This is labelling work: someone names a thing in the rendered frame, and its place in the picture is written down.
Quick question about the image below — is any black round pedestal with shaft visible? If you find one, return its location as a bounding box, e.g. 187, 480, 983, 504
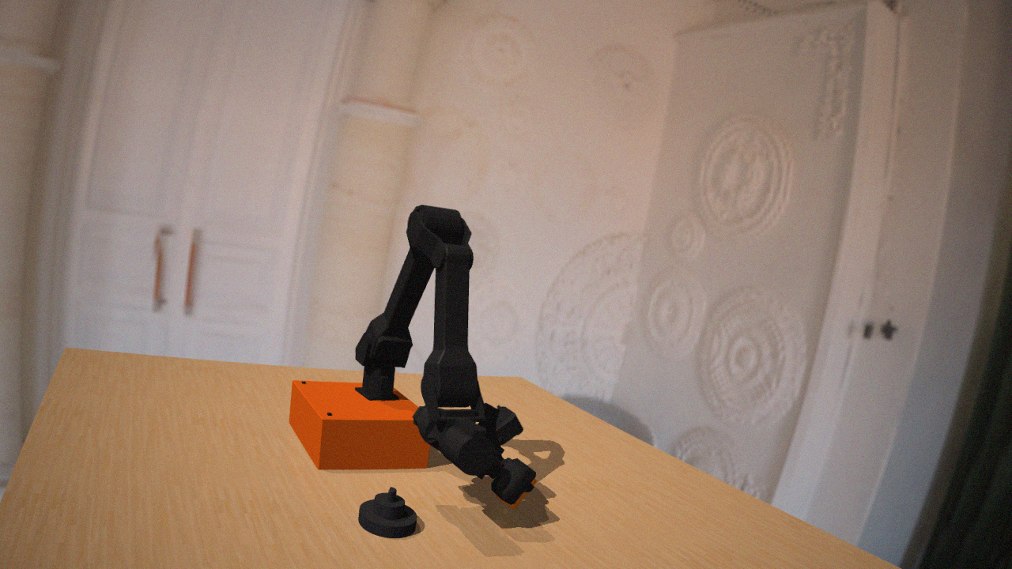
358, 487, 417, 538

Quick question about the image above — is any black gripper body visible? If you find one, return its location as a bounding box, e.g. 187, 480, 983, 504
477, 456, 536, 505

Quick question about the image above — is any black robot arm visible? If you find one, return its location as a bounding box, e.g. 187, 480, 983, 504
355, 205, 523, 476

